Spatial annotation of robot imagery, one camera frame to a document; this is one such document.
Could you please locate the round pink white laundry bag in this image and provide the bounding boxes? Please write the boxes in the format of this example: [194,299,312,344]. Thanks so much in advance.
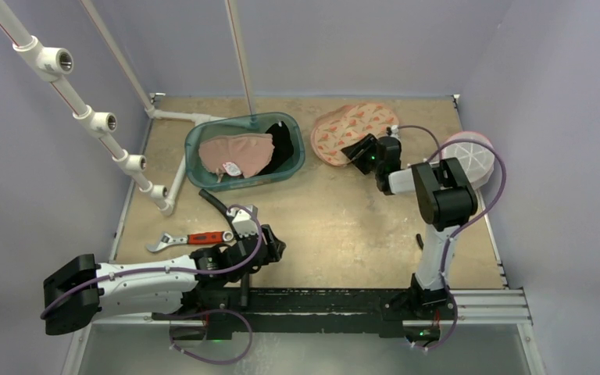
[441,142,495,190]

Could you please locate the pink bra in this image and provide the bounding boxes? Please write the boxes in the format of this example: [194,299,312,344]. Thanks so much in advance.
[198,133,273,183]

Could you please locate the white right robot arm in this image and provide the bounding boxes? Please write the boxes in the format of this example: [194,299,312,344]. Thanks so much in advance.
[341,134,478,318]

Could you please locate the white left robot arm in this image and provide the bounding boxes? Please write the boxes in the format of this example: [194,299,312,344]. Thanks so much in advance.
[41,227,287,335]

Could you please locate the black bra in basin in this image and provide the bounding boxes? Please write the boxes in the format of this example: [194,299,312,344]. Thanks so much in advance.
[259,121,295,175]

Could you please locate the teal plastic basin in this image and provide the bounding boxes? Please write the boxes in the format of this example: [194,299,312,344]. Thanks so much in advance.
[185,112,305,192]

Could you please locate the white PVC pipe rack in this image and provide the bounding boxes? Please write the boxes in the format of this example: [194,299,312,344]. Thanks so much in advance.
[0,0,259,217]

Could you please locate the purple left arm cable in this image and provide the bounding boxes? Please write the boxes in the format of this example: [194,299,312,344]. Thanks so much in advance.
[40,204,266,320]

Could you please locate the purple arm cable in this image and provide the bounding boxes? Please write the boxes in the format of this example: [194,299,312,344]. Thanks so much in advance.
[40,204,266,320]
[397,124,508,353]

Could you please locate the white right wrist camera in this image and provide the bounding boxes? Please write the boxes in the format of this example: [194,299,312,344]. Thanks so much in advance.
[386,125,400,140]

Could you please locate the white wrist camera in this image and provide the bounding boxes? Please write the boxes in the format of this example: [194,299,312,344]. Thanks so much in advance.
[227,205,259,240]
[386,125,400,140]

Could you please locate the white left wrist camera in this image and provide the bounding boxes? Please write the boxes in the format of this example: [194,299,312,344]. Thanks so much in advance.
[227,205,259,240]

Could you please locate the black corrugated hose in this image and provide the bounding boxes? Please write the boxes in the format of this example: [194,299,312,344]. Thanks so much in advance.
[198,188,252,312]

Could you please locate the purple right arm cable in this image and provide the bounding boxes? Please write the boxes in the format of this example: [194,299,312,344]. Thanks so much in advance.
[397,124,508,353]

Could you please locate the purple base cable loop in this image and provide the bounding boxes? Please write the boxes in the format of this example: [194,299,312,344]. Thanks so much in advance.
[168,308,255,366]

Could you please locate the red handled adjustable wrench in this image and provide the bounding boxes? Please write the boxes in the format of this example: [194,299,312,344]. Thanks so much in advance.
[145,231,235,253]

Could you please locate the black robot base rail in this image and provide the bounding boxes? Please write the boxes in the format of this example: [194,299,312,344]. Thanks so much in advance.
[152,287,456,341]

